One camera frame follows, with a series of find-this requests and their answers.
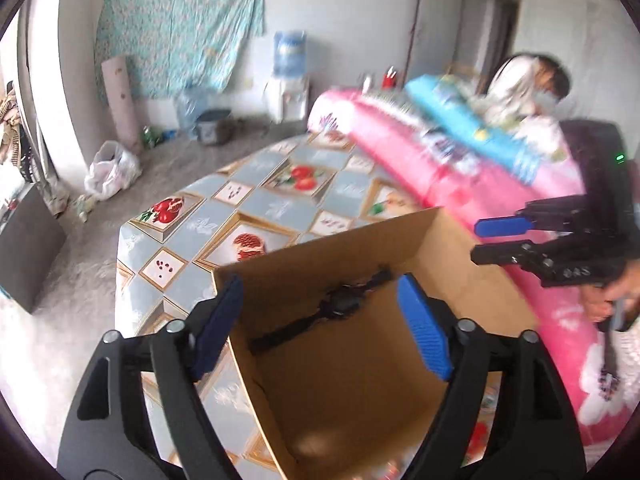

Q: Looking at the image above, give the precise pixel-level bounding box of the blue water jug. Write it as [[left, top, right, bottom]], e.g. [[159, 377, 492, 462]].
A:
[[273, 30, 307, 78]]

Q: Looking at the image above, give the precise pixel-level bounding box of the white plastic bag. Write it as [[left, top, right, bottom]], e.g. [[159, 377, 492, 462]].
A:
[[84, 141, 142, 202]]

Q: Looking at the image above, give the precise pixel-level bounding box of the white water dispenser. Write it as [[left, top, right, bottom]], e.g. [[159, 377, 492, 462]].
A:
[[265, 76, 310, 124]]

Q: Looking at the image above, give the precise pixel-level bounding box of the pink floral blanket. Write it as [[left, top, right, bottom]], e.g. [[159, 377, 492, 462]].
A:
[[308, 89, 639, 445]]

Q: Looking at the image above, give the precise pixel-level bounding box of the blue striped pillow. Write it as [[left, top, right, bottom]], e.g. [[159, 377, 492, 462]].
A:
[[405, 75, 549, 185]]

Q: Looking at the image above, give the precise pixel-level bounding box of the floral teal wall cloth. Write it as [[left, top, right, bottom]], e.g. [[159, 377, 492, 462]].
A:
[[93, 0, 265, 99]]

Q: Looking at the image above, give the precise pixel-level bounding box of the rolled pink mat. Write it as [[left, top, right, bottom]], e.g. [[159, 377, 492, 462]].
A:
[[101, 56, 143, 154]]

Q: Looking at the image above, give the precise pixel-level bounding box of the grey rice cooker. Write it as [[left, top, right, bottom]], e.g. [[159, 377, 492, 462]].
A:
[[195, 108, 236, 145]]

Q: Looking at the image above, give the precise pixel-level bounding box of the dark grey cabinet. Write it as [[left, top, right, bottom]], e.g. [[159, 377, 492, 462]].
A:
[[1, 184, 66, 313]]

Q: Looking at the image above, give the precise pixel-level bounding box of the person in white top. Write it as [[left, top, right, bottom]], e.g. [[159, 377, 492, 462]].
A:
[[485, 52, 572, 125]]

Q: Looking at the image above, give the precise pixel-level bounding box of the fruit pattern tablecloth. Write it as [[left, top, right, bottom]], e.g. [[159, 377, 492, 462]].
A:
[[113, 129, 507, 480]]

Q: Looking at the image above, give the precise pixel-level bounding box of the empty clear water jug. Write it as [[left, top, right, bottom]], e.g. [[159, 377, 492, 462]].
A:
[[174, 86, 209, 138]]

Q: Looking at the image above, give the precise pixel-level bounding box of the brown cardboard box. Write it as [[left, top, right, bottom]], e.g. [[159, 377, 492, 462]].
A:
[[214, 208, 538, 479]]

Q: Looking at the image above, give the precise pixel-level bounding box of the operator right hand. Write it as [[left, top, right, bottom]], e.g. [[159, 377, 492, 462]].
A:
[[579, 260, 640, 323]]

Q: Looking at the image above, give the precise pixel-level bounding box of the pink strap digital watch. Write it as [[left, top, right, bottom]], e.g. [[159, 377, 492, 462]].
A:
[[248, 266, 394, 356]]

